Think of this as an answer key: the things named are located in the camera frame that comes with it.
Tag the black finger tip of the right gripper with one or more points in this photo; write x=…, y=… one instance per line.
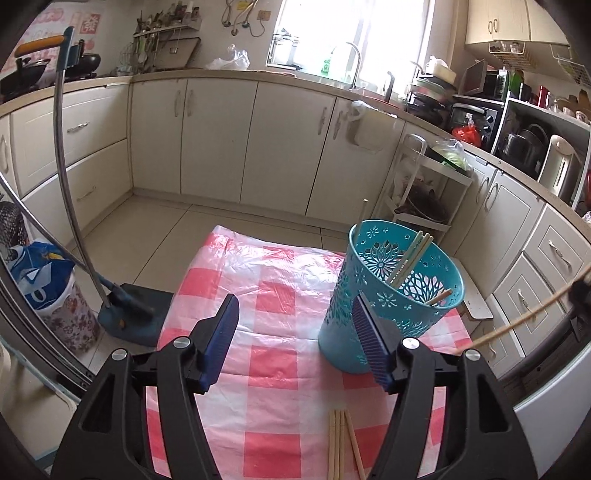
x=579, y=297

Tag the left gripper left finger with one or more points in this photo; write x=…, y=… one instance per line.
x=142, y=405

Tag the separate bamboo chopstick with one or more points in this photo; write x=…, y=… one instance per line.
x=556, y=297

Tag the cream kitchen drawer cabinet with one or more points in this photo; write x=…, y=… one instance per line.
x=96, y=155

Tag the white electric kettle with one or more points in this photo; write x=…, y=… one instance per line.
x=560, y=169

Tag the floral waste bin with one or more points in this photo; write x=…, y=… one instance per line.
x=71, y=319

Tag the dark green dustpan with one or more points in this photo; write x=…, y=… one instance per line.
x=136, y=314

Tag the bamboo chopstick beside bundle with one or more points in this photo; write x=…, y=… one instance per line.
x=355, y=447

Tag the short chopstick in basket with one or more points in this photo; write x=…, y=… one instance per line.
x=438, y=298

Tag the bamboo chopstick bundle right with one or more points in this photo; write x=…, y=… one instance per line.
x=342, y=445

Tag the bamboo chopstick bundle middle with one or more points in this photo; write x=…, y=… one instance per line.
x=336, y=440

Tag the teal perforated plastic basket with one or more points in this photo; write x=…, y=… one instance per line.
x=374, y=248

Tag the red white checkered tablecloth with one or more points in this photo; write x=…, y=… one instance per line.
x=267, y=416

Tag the blue white plastic bag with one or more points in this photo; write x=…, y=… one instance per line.
x=40, y=271

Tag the white storage trolley rack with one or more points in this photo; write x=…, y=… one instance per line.
x=426, y=185

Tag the black toaster oven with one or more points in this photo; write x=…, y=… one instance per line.
x=476, y=123

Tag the chrome sink faucet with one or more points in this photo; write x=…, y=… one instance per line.
x=353, y=67

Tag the white wall-hung bin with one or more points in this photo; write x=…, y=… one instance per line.
x=368, y=127

